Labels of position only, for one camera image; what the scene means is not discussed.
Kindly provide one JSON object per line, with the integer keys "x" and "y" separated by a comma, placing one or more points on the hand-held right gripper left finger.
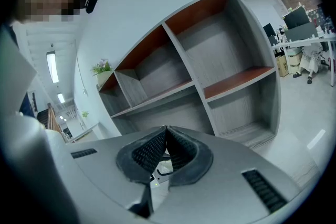
{"x": 126, "y": 160}

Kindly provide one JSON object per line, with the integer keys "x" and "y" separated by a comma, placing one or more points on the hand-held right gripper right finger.
{"x": 199, "y": 162}

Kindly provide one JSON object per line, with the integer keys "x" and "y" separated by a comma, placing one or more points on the grey shelf unit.
{"x": 215, "y": 60}

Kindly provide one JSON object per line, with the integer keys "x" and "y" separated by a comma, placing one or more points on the white power strip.
{"x": 162, "y": 173}

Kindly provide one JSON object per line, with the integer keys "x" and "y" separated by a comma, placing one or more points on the small green plant in vase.
{"x": 84, "y": 115}

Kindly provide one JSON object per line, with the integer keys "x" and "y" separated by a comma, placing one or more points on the wooden staircase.
{"x": 48, "y": 118}

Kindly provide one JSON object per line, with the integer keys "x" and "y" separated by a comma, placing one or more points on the long ceiling light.
{"x": 52, "y": 66}
{"x": 61, "y": 97}

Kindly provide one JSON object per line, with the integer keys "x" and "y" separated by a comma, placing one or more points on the pink flowers in cream pot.
{"x": 102, "y": 70}

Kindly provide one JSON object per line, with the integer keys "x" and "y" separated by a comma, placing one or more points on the cardboard box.
{"x": 282, "y": 65}

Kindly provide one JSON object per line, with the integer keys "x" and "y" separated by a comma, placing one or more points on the white storage bin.
{"x": 294, "y": 61}

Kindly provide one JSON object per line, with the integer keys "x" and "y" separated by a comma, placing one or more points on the black computer monitor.
{"x": 269, "y": 30}
{"x": 296, "y": 19}

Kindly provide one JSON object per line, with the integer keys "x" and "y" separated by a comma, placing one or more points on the grey wall conduit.
{"x": 78, "y": 68}

